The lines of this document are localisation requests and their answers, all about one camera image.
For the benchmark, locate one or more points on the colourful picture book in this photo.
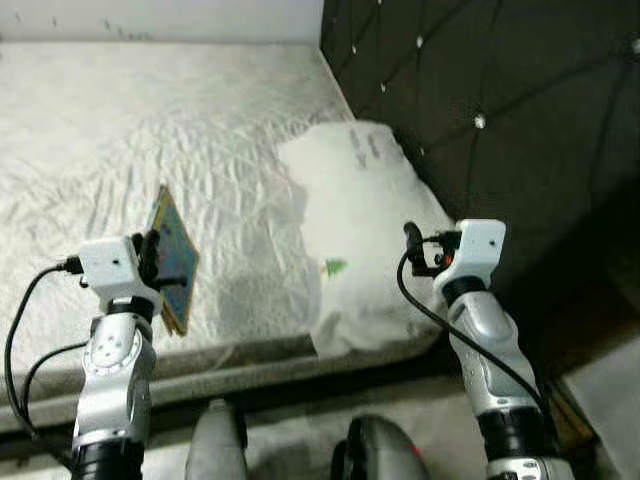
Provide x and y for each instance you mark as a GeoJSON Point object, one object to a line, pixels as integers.
{"type": "Point", "coordinates": [178, 260]}

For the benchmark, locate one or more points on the white panda print pillow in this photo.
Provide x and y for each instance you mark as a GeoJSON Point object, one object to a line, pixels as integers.
{"type": "Point", "coordinates": [360, 220]}

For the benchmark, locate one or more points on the white quilted mattress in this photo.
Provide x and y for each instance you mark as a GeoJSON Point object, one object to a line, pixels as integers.
{"type": "Point", "coordinates": [150, 130]}

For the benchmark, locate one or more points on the grey left robot leg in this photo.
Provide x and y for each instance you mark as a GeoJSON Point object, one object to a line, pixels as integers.
{"type": "Point", "coordinates": [215, 445]}

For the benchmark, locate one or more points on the grey robot leg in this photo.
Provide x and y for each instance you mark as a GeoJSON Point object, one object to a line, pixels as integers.
{"type": "Point", "coordinates": [215, 445]}
{"type": "Point", "coordinates": [385, 455]}

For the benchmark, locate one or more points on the dark tufted headboard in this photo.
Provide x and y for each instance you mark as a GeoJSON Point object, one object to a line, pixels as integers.
{"type": "Point", "coordinates": [500, 80]}

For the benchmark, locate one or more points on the white furniture panel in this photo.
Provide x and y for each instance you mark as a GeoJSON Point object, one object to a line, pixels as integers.
{"type": "Point", "coordinates": [610, 410]}

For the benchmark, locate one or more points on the grey right robot leg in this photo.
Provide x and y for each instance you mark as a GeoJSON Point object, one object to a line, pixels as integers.
{"type": "Point", "coordinates": [385, 455]}

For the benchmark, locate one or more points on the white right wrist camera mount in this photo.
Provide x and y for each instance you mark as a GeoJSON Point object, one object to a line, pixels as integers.
{"type": "Point", "coordinates": [480, 245]}

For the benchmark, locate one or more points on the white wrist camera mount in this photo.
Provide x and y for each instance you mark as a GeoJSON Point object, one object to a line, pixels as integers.
{"type": "Point", "coordinates": [110, 265]}
{"type": "Point", "coordinates": [480, 245]}

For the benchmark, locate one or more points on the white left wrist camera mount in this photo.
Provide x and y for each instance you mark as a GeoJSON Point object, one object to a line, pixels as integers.
{"type": "Point", "coordinates": [110, 265]}

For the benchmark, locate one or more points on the dark bed frame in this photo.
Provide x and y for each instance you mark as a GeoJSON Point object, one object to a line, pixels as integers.
{"type": "Point", "coordinates": [300, 388]}

